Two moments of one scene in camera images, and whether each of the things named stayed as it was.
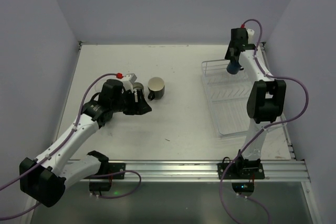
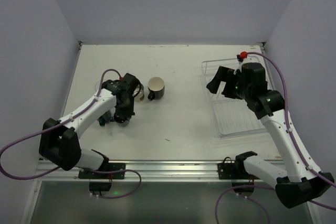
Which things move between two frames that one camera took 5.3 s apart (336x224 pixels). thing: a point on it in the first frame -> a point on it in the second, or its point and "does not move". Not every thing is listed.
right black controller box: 243,187 does not move
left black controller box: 100,186 does not move
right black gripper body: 231,53 -> 228,83
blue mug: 233,68 -> 123,124
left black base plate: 113,168 does not move
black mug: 156,86 does not move
